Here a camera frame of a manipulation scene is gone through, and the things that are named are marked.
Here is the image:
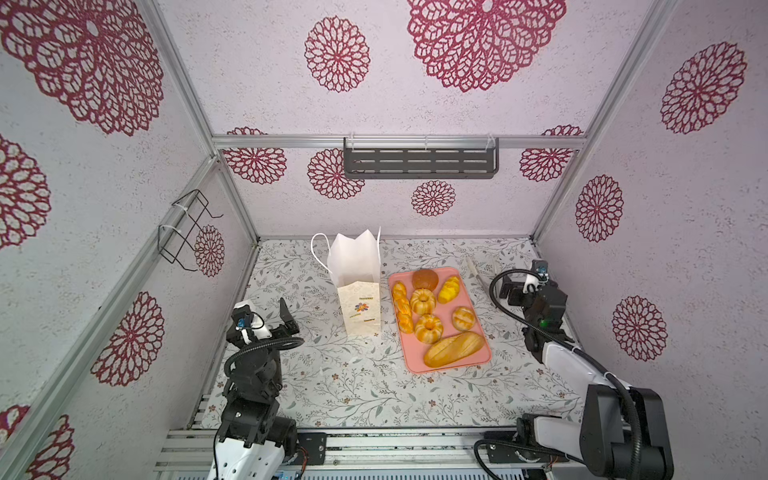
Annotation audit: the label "yellow fake bread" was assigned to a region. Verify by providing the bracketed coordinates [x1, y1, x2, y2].
[452, 306, 477, 332]

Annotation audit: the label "metal tongs white tips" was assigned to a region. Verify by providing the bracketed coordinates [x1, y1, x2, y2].
[466, 257, 489, 295]

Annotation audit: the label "white paper bag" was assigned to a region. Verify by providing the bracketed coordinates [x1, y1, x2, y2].
[310, 230, 382, 337]

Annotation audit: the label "long orange fake baguette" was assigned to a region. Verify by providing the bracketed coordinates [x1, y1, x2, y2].
[423, 332, 485, 369]

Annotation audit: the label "yellow croissant bread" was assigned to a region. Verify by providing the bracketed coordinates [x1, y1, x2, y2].
[437, 275, 461, 304]

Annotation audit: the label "orange fake bread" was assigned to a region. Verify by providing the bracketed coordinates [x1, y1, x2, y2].
[392, 281, 414, 334]

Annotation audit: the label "round brown bun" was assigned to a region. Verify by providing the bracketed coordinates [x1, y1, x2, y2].
[411, 269, 439, 292]

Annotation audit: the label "ring shaped fake bread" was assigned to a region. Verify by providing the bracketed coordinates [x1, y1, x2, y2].
[410, 288, 437, 315]

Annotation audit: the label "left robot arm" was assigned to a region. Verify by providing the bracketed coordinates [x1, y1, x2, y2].
[208, 299, 327, 479]

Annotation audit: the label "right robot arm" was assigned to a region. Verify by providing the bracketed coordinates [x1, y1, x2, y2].
[476, 270, 674, 479]

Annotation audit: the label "pink plastic tray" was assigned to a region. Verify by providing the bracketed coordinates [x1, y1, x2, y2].
[388, 267, 492, 374]

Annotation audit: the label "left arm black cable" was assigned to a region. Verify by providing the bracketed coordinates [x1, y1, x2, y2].
[212, 337, 306, 475]

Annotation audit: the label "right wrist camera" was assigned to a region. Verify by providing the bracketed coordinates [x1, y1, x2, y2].
[523, 259, 549, 293]

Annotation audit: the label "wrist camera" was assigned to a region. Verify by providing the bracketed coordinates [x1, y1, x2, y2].
[523, 259, 549, 293]
[231, 300, 272, 344]

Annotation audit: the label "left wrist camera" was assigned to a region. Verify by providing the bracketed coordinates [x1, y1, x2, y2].
[231, 300, 272, 344]

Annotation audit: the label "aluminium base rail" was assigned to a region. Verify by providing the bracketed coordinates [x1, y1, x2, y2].
[154, 427, 601, 475]

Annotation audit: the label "black wire rack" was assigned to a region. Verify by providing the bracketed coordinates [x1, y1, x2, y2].
[156, 189, 225, 278]

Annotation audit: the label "grey wall shelf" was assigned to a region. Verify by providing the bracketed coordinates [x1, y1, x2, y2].
[342, 138, 499, 180]

